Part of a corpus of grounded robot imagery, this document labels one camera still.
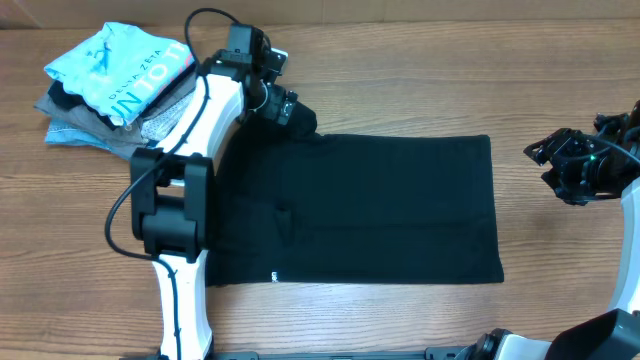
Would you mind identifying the black t-shirt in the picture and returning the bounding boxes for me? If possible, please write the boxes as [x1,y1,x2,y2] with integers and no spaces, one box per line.
[206,106,504,286]

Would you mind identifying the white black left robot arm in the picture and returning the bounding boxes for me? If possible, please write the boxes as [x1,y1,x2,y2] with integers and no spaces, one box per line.
[130,54,297,359]

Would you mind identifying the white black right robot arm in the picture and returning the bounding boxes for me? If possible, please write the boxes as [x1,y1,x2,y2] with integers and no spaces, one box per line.
[458,107,639,359]

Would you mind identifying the light blue printed t-shirt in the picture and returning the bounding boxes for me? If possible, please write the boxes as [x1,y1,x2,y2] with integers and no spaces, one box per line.
[44,22,193,127]

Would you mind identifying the black folded garment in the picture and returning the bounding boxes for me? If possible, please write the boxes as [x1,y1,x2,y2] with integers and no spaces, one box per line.
[36,64,195,140]

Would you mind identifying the blue denim jeans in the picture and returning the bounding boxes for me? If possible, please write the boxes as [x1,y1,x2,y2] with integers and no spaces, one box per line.
[44,119,138,153]

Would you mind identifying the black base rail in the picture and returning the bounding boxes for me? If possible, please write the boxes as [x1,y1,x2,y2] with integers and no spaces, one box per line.
[209,346,469,360]

